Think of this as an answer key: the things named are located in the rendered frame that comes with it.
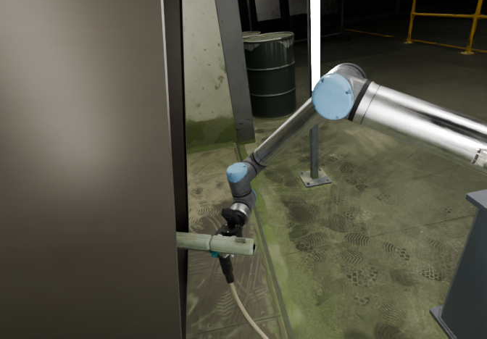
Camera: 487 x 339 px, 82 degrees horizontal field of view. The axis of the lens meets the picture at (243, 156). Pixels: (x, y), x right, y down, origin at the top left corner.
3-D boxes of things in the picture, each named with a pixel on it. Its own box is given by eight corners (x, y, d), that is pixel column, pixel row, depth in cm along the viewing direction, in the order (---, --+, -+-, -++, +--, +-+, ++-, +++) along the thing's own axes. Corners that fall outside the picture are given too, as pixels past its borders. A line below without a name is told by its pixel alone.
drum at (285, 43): (244, 111, 368) (234, 39, 325) (282, 100, 384) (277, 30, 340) (264, 124, 319) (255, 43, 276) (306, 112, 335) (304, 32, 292)
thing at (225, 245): (262, 279, 104) (254, 233, 93) (259, 290, 100) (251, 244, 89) (151, 264, 119) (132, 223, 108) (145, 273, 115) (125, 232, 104)
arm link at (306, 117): (357, 46, 87) (247, 153, 136) (346, 56, 79) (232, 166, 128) (383, 73, 87) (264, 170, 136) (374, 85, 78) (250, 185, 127)
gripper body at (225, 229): (239, 250, 106) (247, 228, 116) (236, 233, 102) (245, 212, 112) (220, 248, 108) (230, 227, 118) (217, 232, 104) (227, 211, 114)
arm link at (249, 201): (235, 185, 129) (240, 202, 133) (227, 201, 118) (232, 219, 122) (254, 184, 125) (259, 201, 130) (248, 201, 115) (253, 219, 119)
